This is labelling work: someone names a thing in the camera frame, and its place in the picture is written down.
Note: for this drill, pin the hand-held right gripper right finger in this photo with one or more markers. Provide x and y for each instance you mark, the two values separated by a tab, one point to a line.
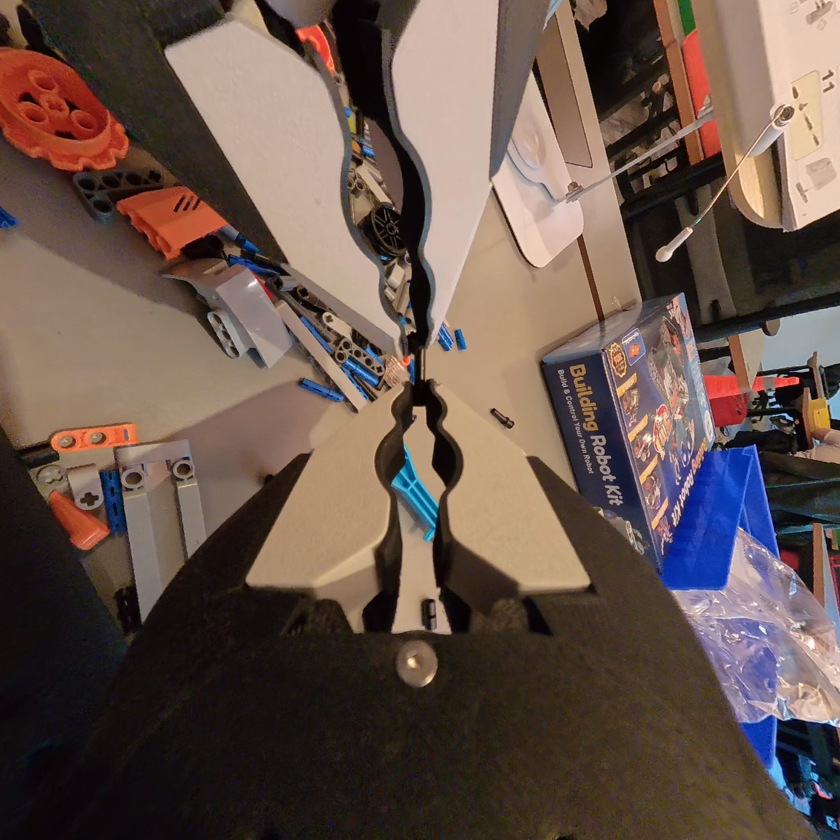
512	525

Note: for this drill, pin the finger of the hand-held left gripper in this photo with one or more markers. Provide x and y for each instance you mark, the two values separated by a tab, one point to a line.
276	145
453	118

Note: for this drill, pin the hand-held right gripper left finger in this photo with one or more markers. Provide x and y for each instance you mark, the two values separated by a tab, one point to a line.
328	525

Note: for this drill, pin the black connector pin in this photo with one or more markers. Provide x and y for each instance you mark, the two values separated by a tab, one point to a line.
418	364
502	418

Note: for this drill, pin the blue plastic bin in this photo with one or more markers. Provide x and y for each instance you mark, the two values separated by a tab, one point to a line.
715	512

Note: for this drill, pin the orange gear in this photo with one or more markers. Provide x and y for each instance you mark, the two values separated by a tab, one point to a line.
53	112

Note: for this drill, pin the white book stand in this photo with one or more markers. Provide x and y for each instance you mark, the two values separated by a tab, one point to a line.
538	184

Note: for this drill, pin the orange wedge piece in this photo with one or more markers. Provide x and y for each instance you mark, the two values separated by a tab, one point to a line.
171	217

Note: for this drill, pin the robot kit box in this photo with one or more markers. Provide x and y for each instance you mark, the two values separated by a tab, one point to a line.
630	420

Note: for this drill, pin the grey curved panel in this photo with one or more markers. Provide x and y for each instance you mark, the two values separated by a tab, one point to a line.
243	309

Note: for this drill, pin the pile of building kit parts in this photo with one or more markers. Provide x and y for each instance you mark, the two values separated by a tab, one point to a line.
328	355

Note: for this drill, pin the orange cone piece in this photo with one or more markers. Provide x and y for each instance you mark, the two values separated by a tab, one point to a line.
82	519

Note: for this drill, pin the orange holed beam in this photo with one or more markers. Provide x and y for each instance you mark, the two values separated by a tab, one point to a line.
92	436

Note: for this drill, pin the clear plastic bag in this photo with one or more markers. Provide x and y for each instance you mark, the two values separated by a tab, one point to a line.
761	630

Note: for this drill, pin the red crate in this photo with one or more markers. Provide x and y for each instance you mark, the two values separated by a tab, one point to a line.
748	391

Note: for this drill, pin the instruction booklet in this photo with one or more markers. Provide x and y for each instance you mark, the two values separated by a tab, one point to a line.
820	79

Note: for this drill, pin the cyan frame piece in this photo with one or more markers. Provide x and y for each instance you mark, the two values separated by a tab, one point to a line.
418	492

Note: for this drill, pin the grey frame piece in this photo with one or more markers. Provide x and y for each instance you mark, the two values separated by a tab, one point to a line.
158	505

